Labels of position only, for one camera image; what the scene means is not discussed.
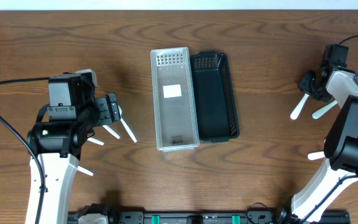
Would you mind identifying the white plastic spoon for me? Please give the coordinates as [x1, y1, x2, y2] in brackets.
[307, 151, 325, 161]
[103, 125, 121, 139]
[87, 137, 104, 146]
[77, 166, 94, 177]
[118, 106, 137, 143]

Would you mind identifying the white plastic fork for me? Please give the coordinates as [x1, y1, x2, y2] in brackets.
[312, 100, 337, 119]
[290, 93, 309, 120]

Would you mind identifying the dark green plastic basket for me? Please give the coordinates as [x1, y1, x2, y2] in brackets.
[190, 51, 240, 143]

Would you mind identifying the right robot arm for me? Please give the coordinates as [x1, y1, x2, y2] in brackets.
[290, 69, 358, 223]

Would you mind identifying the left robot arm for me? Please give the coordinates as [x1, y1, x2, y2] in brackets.
[25, 69, 121, 223]

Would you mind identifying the clear white plastic basket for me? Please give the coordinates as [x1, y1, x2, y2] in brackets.
[150, 47, 200, 152]

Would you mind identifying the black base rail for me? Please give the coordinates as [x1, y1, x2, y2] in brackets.
[67, 203, 352, 224]

